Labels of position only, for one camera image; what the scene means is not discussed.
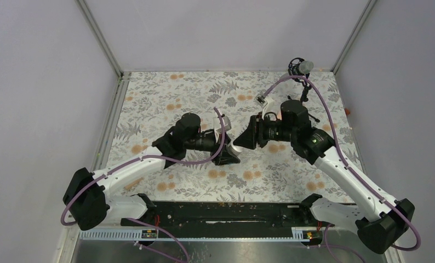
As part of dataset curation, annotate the white slotted cable duct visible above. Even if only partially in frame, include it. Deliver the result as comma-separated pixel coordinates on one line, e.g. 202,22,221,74
78,227,322,243

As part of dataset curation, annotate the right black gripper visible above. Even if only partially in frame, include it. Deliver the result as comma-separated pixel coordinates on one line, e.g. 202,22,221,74
233,112,296,150

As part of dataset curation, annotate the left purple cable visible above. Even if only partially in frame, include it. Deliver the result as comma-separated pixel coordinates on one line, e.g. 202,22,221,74
60,107,227,226

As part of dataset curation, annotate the aluminium frame rail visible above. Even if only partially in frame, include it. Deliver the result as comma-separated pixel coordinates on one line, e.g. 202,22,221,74
75,0,124,78
330,0,378,75

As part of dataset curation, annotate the purple cable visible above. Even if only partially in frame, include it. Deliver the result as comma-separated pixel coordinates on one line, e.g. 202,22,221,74
255,74,422,252
60,107,227,226

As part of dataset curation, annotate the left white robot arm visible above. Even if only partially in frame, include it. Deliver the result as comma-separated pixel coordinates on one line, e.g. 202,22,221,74
60,113,243,231

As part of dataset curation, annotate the right aluminium frame rail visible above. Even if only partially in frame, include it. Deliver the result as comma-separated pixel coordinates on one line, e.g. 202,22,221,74
330,0,378,75

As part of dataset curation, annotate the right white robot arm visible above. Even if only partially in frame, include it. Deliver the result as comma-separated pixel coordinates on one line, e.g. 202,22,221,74
233,100,415,254

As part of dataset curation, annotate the microphone on black tripod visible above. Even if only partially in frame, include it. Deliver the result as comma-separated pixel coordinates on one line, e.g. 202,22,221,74
282,58,314,104

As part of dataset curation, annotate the left aluminium frame rail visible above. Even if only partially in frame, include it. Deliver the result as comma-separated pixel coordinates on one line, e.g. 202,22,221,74
75,0,124,78

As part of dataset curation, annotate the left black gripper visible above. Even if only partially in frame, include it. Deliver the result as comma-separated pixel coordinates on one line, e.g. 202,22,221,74
185,129,241,164

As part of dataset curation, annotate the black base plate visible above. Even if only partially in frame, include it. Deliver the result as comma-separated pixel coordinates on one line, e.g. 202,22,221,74
121,201,327,238

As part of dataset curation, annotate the white pill bottle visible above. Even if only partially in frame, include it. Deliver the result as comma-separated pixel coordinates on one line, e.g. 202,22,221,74
227,141,243,156

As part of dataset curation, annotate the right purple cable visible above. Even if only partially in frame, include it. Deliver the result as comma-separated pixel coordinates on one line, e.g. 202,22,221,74
255,74,422,252

